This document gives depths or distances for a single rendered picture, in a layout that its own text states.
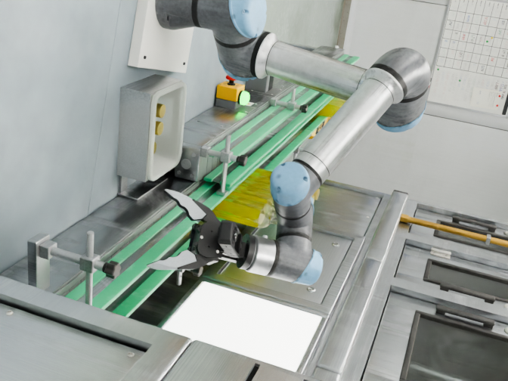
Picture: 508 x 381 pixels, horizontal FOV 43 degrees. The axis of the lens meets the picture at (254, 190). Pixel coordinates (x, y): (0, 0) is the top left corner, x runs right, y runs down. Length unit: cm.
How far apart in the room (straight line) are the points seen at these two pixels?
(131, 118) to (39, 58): 35
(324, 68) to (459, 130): 622
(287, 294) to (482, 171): 633
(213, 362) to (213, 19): 92
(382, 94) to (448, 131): 639
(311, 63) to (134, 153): 47
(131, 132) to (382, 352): 79
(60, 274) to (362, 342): 71
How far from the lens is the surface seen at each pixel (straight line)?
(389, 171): 796
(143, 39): 156
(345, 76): 155
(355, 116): 133
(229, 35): 157
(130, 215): 155
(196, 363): 84
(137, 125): 156
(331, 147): 129
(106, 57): 148
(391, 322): 173
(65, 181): 144
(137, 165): 159
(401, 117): 152
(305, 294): 168
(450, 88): 762
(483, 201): 799
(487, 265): 215
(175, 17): 160
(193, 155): 173
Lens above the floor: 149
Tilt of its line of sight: 15 degrees down
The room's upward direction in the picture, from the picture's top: 104 degrees clockwise
